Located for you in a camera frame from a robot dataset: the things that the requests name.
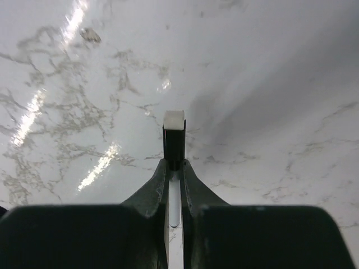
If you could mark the black cap marker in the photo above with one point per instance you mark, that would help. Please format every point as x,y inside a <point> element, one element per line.
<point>174,128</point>

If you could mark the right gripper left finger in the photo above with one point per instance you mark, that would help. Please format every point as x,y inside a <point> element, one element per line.
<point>130,234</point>

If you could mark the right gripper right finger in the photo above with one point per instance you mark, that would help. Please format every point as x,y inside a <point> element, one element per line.
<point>219,235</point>

